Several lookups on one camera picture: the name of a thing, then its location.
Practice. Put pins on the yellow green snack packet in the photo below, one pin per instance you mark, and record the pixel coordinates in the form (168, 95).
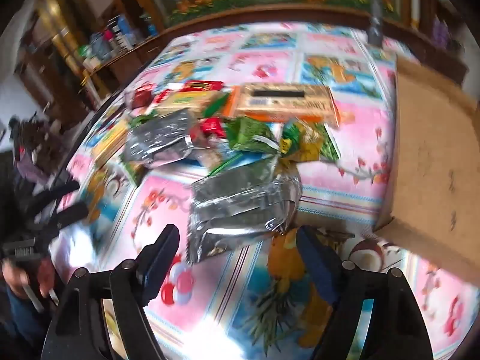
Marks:
(303, 142)

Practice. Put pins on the dark red foil candy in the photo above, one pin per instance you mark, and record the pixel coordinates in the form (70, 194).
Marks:
(141, 96)

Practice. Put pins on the orange-edged cracker pack with barcode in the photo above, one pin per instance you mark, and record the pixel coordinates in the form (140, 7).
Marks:
(279, 103)

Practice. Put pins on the grey flashlight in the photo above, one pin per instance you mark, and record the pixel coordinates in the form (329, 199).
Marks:
(375, 29)

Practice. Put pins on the colourful fruit print tablecloth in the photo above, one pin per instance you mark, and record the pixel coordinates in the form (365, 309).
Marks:
(258, 302)

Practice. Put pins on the green pea snack packet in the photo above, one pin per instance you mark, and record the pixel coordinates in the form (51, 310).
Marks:
(250, 135)

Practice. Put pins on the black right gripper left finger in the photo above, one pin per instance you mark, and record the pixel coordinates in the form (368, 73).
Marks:
(153, 263)

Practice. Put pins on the red snack bag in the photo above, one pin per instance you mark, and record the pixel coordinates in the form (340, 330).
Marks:
(213, 126)

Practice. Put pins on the green Weidan cracker pack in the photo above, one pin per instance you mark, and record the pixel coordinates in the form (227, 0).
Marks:
(195, 102)

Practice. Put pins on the yellow cracker pack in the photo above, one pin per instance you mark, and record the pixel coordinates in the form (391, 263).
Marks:
(114, 139)

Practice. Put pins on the large silver foil snack bag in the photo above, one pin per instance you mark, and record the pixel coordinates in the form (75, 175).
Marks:
(240, 207)

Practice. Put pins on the blue sleeve forearm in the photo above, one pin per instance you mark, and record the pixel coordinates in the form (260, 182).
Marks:
(27, 321)

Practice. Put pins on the cardboard box tray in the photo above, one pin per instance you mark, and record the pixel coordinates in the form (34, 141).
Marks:
(431, 203)

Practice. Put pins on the wooden sideboard cabinet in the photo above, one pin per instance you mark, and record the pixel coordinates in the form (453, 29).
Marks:
(121, 69)

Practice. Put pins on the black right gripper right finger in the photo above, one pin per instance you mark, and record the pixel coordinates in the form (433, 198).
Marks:
(321, 262)

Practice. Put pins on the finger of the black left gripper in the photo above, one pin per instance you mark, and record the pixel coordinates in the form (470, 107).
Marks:
(63, 219)
(41, 200)

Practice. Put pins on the red rectangular snack packet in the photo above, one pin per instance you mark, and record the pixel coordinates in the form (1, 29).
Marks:
(202, 86)

